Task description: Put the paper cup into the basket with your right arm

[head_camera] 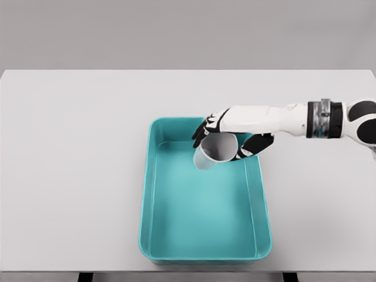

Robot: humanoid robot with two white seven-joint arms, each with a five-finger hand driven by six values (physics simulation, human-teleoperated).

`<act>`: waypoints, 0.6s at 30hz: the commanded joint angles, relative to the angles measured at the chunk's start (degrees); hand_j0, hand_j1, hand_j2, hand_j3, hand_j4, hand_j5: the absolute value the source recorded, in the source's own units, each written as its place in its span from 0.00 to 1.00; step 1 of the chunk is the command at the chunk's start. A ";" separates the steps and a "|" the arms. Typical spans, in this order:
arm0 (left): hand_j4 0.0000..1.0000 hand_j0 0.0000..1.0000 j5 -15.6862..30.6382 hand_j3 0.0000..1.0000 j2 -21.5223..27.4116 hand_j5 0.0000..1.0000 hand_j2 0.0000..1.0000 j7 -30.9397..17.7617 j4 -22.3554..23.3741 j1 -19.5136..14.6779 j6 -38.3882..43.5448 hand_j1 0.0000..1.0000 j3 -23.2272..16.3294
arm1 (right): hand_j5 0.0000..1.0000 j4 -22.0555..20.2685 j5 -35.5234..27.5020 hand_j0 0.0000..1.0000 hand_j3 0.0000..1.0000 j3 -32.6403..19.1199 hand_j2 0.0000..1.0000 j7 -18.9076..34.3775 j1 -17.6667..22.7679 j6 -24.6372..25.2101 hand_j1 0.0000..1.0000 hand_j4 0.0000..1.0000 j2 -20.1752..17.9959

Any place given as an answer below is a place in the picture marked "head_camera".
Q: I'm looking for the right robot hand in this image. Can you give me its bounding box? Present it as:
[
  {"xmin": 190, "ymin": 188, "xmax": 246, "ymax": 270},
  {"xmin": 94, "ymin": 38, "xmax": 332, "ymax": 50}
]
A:
[{"xmin": 192, "ymin": 105, "xmax": 277, "ymax": 162}]

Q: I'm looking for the white paper cup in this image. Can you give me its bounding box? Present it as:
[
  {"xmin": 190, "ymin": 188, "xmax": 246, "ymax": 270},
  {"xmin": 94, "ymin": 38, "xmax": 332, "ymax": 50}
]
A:
[{"xmin": 193, "ymin": 132, "xmax": 238, "ymax": 172}]

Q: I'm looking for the teal plastic basket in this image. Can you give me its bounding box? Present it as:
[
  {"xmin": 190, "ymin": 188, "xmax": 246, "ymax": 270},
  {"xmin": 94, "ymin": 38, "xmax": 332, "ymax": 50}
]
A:
[{"xmin": 138, "ymin": 116, "xmax": 273, "ymax": 266}]

